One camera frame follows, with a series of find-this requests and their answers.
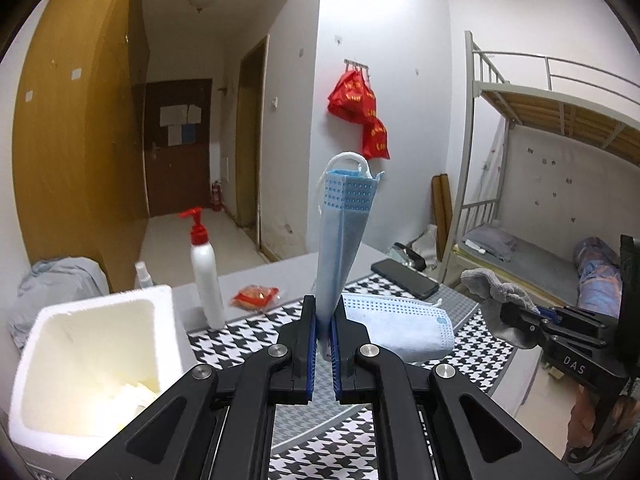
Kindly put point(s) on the blue face mask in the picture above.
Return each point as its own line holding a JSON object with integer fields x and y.
{"x": 400, "y": 325}
{"x": 345, "y": 220}

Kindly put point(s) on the grey sock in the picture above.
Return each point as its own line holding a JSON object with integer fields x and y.
{"x": 492, "y": 290}

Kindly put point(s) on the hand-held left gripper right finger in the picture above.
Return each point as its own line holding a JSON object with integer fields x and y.
{"x": 336, "y": 360}

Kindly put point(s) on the flat blue face mask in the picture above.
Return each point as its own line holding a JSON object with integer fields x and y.
{"x": 400, "y": 325}

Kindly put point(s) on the metal wall hook rack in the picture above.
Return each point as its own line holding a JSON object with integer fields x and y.
{"x": 357, "y": 65}

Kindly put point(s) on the person's right hand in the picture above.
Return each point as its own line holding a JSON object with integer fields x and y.
{"x": 581, "y": 420}

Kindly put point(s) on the white metal bunk bed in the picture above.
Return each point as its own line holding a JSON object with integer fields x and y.
{"x": 550, "y": 110}

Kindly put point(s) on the small clear spray bottle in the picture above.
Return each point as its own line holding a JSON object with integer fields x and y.
{"x": 142, "y": 277}

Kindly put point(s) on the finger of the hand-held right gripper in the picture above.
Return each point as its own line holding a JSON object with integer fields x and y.
{"x": 525, "y": 322}
{"x": 575, "y": 321}

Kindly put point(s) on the wooden boards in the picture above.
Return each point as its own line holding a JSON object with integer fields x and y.
{"x": 442, "y": 210}

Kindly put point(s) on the red snack packet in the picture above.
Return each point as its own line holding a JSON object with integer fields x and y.
{"x": 255, "y": 296}

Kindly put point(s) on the blue paper notice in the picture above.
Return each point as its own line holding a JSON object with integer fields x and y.
{"x": 187, "y": 133}

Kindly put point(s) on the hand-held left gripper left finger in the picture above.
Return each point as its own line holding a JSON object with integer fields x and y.
{"x": 310, "y": 360}

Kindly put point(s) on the red fire extinguisher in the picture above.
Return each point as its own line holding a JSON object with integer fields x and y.
{"x": 216, "y": 197}

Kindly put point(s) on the grey-blue crumpled cloth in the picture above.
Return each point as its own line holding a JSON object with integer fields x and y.
{"x": 55, "y": 280}

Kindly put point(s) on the wooden wardrobe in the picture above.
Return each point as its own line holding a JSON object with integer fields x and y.
{"x": 75, "y": 135}

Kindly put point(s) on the clear plastic bag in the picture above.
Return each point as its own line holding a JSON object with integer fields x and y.
{"x": 422, "y": 242}

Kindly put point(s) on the wooden door frame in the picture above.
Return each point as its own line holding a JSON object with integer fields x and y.
{"x": 250, "y": 150}

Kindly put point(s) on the white pump bottle red cap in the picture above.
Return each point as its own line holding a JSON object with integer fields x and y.
{"x": 205, "y": 280}

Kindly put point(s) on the red plastic bags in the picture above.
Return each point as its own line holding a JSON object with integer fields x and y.
{"x": 355, "y": 100}

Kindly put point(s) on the white foam box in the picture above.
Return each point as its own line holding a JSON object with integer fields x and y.
{"x": 165, "y": 320}

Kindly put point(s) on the round ceiling lamp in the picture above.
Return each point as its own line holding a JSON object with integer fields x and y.
{"x": 202, "y": 0}

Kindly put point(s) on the black smartphone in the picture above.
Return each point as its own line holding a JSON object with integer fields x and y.
{"x": 405, "y": 277}

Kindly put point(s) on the folded grey blanket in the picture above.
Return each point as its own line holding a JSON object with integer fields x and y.
{"x": 490, "y": 240}

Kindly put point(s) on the blue patterned quilt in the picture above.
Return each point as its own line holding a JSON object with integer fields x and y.
{"x": 597, "y": 270}

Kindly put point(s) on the black white houndstooth mat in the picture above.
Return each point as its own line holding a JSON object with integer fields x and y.
{"x": 480, "y": 340}

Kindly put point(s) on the dark brown door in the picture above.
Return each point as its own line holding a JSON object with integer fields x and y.
{"x": 175, "y": 180}

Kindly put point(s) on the large white paper notice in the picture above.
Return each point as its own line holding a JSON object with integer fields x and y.
{"x": 172, "y": 116}

